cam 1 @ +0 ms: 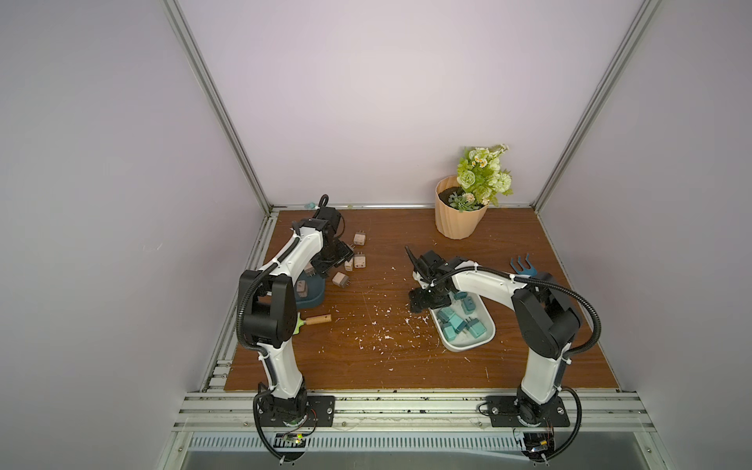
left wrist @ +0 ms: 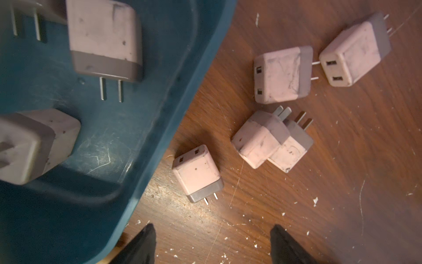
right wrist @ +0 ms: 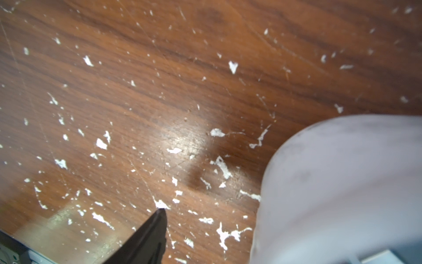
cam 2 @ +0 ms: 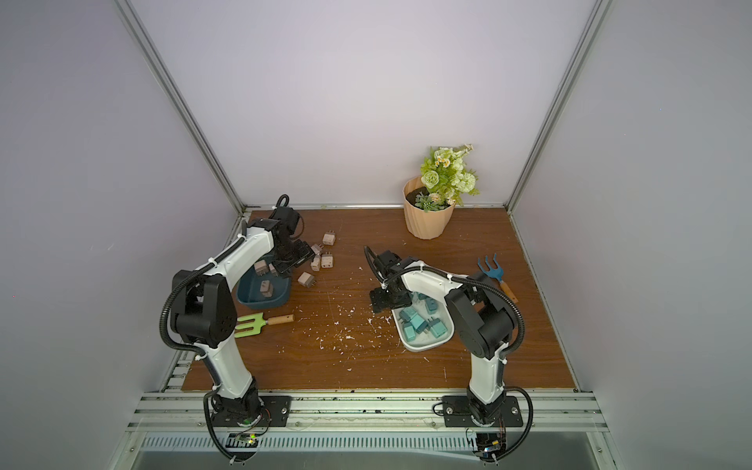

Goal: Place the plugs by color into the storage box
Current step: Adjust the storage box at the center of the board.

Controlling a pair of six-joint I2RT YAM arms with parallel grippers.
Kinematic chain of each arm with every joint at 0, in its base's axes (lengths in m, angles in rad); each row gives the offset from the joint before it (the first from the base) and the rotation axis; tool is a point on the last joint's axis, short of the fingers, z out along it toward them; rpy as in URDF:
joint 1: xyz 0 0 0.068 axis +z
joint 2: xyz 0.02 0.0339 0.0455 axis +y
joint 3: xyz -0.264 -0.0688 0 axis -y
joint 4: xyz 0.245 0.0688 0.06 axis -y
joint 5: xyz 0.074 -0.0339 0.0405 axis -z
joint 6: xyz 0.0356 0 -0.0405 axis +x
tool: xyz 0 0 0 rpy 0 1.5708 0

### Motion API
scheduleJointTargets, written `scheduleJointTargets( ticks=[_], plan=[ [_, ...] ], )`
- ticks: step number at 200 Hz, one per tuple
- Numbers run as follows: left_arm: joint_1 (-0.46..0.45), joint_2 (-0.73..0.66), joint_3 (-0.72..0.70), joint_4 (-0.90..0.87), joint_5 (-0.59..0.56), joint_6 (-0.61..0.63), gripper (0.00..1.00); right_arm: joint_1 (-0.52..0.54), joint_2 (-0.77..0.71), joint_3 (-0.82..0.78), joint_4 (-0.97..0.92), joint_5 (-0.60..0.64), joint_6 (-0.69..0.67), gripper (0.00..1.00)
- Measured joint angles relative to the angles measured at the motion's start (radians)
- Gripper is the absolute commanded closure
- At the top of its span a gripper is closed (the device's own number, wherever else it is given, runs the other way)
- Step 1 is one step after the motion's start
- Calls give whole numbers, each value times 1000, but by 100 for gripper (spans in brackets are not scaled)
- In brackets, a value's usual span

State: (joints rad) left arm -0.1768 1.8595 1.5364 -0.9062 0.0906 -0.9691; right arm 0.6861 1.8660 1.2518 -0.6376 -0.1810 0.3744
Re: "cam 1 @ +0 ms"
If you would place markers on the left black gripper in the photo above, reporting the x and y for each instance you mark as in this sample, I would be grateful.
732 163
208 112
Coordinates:
346 251

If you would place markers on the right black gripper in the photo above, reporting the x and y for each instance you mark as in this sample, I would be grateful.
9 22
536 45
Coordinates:
428 264

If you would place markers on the teal plug lone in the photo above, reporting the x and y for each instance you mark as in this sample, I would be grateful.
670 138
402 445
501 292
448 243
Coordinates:
468 305

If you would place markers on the white oval storage tray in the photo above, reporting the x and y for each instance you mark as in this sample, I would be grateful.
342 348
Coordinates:
464 341

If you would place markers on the teal plug top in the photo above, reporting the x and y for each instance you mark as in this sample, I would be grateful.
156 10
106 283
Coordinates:
449 333

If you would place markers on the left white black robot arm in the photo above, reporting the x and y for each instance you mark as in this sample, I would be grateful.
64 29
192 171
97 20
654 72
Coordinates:
267 315

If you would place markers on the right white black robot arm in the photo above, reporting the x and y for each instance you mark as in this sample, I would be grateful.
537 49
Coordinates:
556 324

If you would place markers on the dark teal storage tray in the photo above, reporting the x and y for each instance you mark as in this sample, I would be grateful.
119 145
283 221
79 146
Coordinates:
316 293

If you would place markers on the brown plug far single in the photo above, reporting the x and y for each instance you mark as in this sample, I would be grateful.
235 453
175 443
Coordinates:
359 239

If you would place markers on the peach ribbed flower pot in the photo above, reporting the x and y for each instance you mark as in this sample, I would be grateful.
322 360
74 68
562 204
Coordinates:
451 223

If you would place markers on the green artificial flower plant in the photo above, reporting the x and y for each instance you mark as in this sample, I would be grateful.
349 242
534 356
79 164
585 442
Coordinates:
480 179

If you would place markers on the green garden fork wooden handle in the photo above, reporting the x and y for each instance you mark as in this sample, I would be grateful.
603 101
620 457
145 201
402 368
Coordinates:
310 321

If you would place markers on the blue garden fork wooden handle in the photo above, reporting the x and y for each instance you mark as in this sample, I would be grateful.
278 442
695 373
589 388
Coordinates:
523 266

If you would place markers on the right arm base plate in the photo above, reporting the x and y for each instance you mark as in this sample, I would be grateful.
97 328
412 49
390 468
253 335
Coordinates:
510 412

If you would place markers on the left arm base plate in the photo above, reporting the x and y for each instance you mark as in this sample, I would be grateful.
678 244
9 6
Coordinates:
316 410

